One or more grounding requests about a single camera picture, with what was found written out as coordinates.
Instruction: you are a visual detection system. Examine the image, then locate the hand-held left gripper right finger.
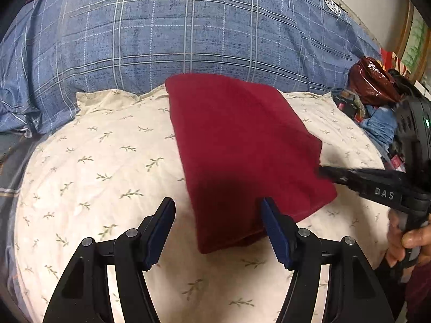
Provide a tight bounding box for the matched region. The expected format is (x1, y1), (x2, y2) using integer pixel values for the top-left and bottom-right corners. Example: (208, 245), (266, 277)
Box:
(261, 197), (395, 323)

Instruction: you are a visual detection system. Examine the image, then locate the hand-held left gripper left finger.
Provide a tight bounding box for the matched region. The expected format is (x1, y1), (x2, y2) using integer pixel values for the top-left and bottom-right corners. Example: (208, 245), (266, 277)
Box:
(42, 197), (176, 323)

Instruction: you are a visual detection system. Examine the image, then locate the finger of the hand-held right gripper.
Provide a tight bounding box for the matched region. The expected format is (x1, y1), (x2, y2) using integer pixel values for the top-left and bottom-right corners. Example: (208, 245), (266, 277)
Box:
(318, 165), (409, 206)

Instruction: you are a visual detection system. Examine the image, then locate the dark red garment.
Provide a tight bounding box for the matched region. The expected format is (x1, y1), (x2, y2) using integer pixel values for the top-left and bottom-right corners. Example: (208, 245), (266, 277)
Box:
(165, 73), (338, 254)

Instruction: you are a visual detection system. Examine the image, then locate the person's right hand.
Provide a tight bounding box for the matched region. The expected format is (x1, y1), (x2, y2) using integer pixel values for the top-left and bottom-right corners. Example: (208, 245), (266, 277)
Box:
(385, 206), (431, 270)

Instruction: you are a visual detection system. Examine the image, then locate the blue denim cloth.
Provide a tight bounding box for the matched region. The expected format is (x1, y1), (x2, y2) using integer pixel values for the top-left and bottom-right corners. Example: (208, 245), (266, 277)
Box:
(361, 104), (398, 153)

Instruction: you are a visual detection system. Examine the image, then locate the black and green box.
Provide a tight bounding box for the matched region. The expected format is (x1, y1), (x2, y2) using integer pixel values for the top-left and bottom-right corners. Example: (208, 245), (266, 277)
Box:
(333, 89), (366, 121)

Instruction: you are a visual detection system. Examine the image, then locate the dark red plastic bag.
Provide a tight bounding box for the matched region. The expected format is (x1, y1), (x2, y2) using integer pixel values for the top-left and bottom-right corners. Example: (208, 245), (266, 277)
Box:
(348, 55), (402, 106)

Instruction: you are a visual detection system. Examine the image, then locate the cream leaf-print pillow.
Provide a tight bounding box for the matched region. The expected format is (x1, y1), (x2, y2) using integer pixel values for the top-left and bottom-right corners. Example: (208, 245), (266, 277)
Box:
(13, 89), (396, 323)

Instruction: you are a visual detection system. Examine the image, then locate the red printed paper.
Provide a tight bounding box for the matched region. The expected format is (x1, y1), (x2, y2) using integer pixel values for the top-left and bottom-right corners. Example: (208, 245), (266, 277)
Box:
(380, 48), (412, 75)

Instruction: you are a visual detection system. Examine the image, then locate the person's dark red clothing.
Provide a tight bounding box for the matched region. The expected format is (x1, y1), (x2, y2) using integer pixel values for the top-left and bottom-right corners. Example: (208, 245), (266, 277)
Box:
(403, 262), (431, 323)

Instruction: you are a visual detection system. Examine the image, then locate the grey plaid bed sheet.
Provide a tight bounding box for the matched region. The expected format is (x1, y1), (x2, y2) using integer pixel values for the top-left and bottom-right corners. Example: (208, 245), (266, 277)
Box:
(0, 131), (44, 310)

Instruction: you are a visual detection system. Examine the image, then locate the blue plaid quilt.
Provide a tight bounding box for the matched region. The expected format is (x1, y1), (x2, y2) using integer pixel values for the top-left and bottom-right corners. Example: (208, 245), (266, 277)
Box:
(0, 0), (383, 136)

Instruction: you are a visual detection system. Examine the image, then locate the framed wall picture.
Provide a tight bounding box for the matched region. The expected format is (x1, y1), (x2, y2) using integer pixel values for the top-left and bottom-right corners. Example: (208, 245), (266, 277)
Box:
(394, 0), (431, 86)

